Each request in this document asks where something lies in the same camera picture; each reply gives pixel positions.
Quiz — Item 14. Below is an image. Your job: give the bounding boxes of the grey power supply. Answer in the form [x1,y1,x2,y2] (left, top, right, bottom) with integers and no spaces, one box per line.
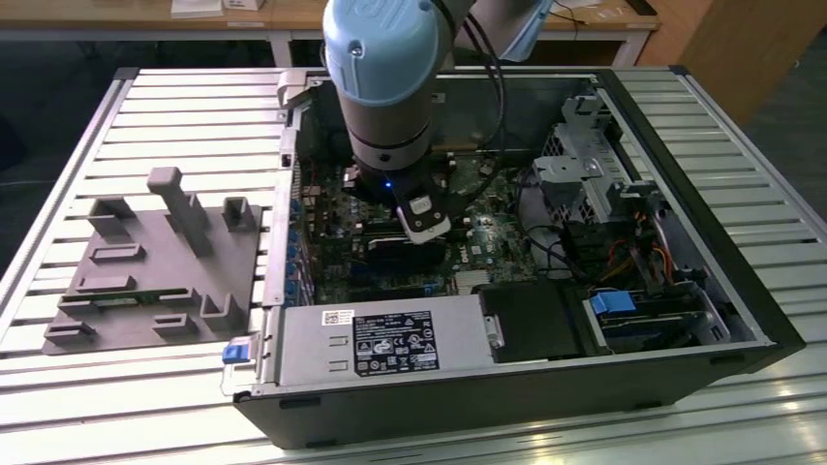
[255,296,503,389]

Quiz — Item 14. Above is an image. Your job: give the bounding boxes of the blue disk carrier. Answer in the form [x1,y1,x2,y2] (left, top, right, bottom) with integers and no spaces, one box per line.
[590,289,647,324]

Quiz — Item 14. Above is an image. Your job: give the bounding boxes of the black open PC case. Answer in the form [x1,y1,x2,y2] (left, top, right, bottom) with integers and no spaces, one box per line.
[231,65,808,450]

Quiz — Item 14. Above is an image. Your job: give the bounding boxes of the orange yellow power wires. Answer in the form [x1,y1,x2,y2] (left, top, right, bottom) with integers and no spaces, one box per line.
[598,239,678,292]

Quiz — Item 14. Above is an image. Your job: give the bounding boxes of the metal drive cage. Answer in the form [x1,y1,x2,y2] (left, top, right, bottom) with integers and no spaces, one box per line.
[528,94,668,229]

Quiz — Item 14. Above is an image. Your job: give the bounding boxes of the blue case latch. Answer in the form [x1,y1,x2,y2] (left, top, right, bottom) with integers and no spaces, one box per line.
[220,338,251,365]

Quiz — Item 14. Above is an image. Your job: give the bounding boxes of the green motherboard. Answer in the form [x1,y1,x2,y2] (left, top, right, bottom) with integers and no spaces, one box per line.
[293,153,546,304]

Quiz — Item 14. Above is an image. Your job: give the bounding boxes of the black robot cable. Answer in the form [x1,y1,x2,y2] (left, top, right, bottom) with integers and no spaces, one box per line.
[430,0,512,200]

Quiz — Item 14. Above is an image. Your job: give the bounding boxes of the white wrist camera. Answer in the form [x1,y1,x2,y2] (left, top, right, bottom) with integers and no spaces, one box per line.
[392,175,454,246]

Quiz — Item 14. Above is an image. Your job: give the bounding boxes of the green RAM stick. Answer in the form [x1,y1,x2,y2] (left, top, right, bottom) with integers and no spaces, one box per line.
[61,293,195,307]

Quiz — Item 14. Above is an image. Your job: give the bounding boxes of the black disk bay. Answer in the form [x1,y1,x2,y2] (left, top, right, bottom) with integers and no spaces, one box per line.
[471,280,591,364]

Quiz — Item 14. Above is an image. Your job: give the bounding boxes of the black empty RAM slot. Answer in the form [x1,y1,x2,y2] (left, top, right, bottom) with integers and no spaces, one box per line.
[362,225,472,232]
[362,221,472,228]
[362,217,472,224]

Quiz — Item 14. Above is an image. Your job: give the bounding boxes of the wooden desk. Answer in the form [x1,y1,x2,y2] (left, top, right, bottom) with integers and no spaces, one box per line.
[0,0,662,69]

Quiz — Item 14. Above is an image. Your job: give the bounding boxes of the black graphics card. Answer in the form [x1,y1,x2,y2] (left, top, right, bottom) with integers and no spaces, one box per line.
[363,235,448,270]

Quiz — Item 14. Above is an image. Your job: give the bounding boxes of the brown wooden cabinet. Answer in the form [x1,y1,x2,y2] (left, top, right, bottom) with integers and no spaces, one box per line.
[675,0,827,125]

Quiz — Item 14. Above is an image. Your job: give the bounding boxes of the grey parts rack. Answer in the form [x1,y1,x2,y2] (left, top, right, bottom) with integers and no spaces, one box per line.
[39,166,268,357]

